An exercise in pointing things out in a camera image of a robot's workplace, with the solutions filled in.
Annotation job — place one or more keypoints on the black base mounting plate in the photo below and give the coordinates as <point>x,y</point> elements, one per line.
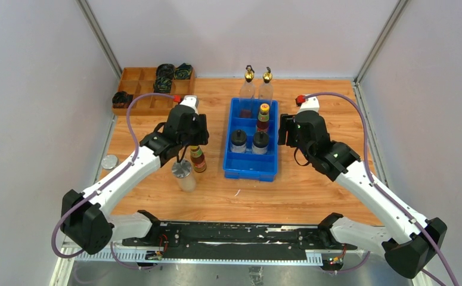
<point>238,242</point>

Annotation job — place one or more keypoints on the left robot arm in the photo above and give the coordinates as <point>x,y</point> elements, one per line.
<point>86,216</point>

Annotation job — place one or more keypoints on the black roll left compartment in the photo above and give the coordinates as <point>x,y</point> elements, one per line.
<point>122,99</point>

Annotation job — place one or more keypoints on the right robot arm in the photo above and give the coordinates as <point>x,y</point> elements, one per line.
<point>407,240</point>

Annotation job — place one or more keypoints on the blue plastic divided bin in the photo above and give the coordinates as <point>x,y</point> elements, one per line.
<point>248,165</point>

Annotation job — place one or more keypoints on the silver lid spice jar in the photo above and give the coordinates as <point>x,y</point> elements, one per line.
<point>183,172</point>

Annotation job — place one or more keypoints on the black cap shaker jar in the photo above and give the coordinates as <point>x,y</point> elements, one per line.
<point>260,143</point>

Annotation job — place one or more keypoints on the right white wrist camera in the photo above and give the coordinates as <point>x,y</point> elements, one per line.
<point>306,103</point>

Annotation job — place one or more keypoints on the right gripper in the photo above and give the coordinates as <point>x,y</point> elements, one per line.
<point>287,124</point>

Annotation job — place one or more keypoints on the tall oil bottle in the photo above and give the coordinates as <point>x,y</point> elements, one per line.
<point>247,93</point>
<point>266,89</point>

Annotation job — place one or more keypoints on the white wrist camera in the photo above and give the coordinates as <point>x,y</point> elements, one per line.
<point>306,103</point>
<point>191,101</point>

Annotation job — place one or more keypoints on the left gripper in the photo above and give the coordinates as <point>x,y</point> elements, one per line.
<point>200,123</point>

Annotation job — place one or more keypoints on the far left silver jar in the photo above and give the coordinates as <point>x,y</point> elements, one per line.
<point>109,162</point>

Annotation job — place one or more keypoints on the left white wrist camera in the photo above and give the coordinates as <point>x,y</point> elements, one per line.
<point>191,101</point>

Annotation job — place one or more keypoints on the yellow cap sauce bottle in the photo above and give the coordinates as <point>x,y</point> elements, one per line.
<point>262,123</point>
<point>198,159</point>

